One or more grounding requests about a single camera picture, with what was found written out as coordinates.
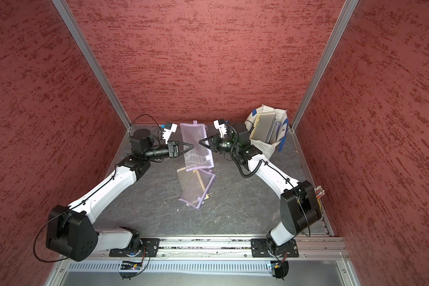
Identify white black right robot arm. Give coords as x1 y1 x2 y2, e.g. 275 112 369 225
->
199 120 322 257

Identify aluminium right corner post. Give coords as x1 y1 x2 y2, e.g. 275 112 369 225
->
290 0 359 133

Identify aluminium front rail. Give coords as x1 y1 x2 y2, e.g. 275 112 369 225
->
62 235 349 260

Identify large purple trimmed pouch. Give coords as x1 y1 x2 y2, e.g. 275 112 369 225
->
177 168 217 209

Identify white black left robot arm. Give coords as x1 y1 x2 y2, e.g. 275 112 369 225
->
45 129 194 262

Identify small yellow trimmed pouch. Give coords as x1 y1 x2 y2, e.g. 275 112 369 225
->
251 112 276 144

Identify aluminium corner post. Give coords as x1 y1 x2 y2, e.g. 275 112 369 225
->
52 0 132 130
290 0 359 133

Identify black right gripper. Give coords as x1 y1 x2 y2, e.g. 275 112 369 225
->
200 132 240 153

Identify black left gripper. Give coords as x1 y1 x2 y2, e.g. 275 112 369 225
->
145 140 194 160

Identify aluminium left corner post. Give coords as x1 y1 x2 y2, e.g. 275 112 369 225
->
52 0 132 130

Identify white canvas bag blue handles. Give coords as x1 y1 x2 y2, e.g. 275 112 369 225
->
244 105 290 159

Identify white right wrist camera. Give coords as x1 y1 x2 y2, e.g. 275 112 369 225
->
213 119 228 138

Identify small purple pouch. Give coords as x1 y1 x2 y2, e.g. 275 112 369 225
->
180 121 214 171

